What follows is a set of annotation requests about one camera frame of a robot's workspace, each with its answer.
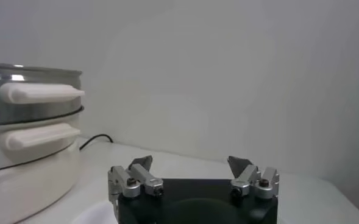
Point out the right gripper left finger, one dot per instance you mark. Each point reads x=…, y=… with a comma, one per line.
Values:
x=145, y=181

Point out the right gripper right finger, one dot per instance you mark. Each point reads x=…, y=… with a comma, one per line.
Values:
x=247, y=179

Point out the white round plate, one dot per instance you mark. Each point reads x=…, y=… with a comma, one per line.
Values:
x=97, y=216

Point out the white electric cooking pot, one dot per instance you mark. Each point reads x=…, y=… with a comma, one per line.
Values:
x=30, y=188

